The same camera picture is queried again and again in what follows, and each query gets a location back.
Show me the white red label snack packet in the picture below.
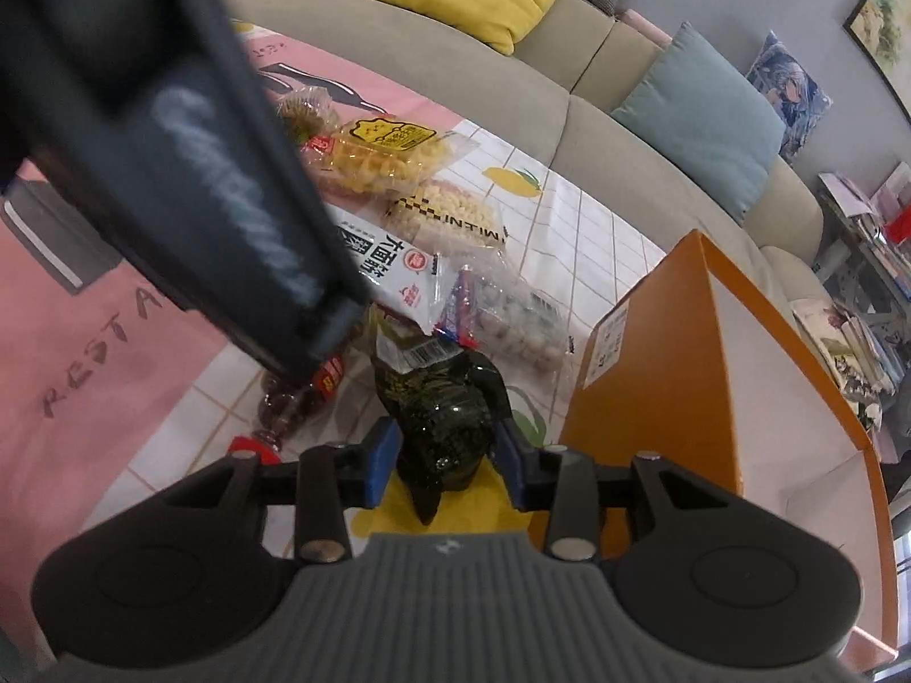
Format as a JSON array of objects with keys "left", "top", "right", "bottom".
[{"left": 327, "top": 213, "right": 446, "bottom": 335}]

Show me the light blue cushion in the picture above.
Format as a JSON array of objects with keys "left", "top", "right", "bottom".
[{"left": 610, "top": 21, "right": 784, "bottom": 223}]

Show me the printed tote bag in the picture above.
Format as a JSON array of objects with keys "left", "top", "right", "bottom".
[{"left": 790, "top": 299, "right": 899, "bottom": 435}]

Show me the checker print puff packet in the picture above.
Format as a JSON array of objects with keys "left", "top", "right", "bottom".
[{"left": 384, "top": 178, "right": 510, "bottom": 257}]

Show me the yellow label biscuit packet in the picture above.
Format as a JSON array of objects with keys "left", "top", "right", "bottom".
[{"left": 311, "top": 114, "right": 481, "bottom": 200}]

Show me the pink and white tablecloth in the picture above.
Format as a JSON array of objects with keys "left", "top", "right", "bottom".
[{"left": 0, "top": 21, "right": 670, "bottom": 656}]

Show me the pink cushion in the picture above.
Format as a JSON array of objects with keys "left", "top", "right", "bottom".
[{"left": 619, "top": 10, "right": 674, "bottom": 45}]

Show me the stack of books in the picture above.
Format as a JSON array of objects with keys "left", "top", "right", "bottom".
[{"left": 811, "top": 163, "right": 911, "bottom": 300}]

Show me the beige sofa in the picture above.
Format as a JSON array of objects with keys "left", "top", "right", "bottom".
[{"left": 192, "top": 0, "right": 841, "bottom": 343}]

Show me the clear white candy packet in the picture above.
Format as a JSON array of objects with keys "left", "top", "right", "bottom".
[{"left": 434, "top": 263, "right": 571, "bottom": 375}]

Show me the cartoon print cushion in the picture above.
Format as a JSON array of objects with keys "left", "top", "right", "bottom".
[{"left": 746, "top": 30, "right": 834, "bottom": 166}]

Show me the dark drink bottle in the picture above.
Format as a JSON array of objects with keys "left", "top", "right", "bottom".
[{"left": 233, "top": 352, "right": 350, "bottom": 469}]

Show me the orange cardboard box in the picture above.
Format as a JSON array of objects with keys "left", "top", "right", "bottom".
[{"left": 547, "top": 229, "right": 899, "bottom": 673}]

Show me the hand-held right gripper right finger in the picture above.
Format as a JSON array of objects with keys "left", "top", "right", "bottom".
[{"left": 491, "top": 421, "right": 720, "bottom": 559}]

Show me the framed wall picture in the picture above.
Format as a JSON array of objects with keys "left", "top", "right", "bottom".
[{"left": 843, "top": 0, "right": 911, "bottom": 122}]

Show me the clear round cracker packet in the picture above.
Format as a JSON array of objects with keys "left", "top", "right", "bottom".
[{"left": 274, "top": 81, "right": 357, "bottom": 147}]

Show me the dark green snack packet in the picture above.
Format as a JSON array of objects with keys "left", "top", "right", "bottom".
[{"left": 370, "top": 313, "right": 508, "bottom": 528}]

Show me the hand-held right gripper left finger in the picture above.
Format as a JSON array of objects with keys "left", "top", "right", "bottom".
[{"left": 167, "top": 418, "right": 401, "bottom": 562}]

